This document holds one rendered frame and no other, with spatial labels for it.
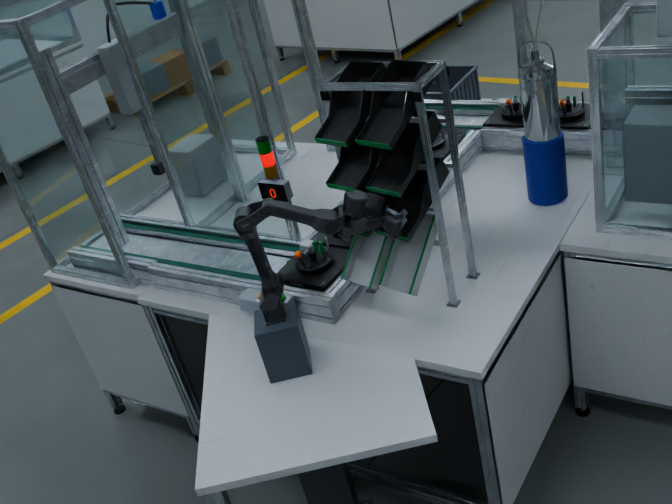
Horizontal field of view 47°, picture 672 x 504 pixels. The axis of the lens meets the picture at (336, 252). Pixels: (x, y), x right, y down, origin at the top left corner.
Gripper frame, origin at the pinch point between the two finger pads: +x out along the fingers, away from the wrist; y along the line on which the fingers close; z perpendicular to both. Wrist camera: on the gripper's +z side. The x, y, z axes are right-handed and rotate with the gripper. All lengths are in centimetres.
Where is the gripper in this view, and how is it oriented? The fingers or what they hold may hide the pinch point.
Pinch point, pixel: (389, 215)
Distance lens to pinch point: 239.5
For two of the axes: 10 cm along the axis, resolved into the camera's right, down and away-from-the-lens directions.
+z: 0.8, -9.0, -4.3
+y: -6.2, -3.9, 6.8
